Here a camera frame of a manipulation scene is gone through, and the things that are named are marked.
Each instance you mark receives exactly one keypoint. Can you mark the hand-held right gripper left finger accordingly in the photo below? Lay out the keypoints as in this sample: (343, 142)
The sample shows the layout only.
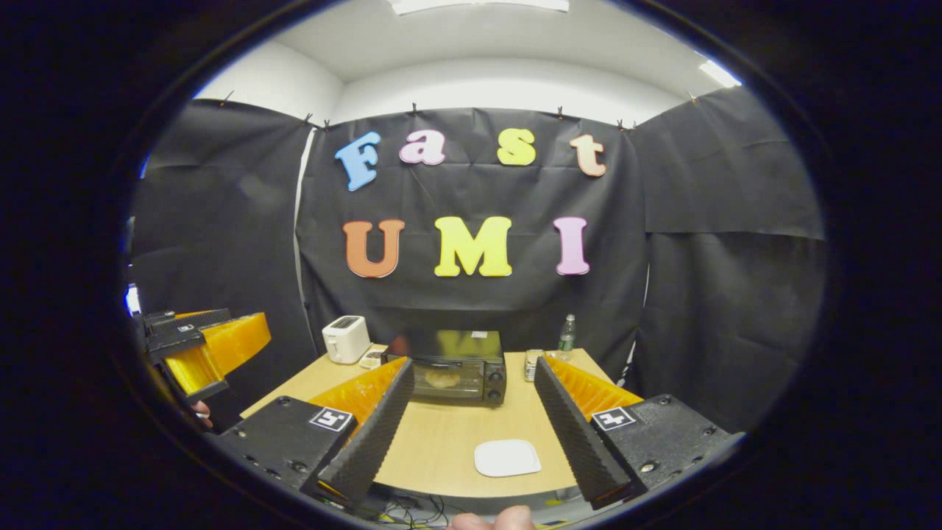
(383, 430)

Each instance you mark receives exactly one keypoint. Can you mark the black backdrop cloth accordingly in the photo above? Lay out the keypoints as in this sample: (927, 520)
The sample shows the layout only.
(471, 309)

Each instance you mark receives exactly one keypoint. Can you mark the golden croissant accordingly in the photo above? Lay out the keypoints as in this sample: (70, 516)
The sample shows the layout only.
(442, 378)

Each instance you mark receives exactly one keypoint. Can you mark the black electric oven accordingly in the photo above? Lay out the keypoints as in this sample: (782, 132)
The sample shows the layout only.
(478, 375)

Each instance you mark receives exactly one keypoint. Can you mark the white square plate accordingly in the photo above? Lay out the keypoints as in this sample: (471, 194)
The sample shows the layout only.
(508, 458)

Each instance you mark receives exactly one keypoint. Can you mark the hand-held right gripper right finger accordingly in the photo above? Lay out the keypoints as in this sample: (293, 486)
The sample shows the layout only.
(570, 430)

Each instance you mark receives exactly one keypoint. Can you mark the small ceiling light panel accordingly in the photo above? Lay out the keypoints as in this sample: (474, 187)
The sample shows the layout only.
(720, 73)

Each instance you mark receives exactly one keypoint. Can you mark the long ceiling light panel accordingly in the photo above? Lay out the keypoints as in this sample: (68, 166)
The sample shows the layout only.
(478, 6)

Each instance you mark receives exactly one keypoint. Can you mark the white toaster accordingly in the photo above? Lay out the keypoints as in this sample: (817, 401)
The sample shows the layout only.
(344, 340)

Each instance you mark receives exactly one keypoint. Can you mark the clear plastic water bottle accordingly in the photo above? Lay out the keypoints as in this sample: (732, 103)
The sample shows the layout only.
(567, 338)

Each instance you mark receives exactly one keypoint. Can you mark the white divided tray of beans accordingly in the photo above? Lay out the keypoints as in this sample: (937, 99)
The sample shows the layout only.
(372, 360)

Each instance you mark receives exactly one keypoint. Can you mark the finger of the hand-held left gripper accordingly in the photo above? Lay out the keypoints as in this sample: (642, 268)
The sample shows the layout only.
(228, 346)
(199, 320)

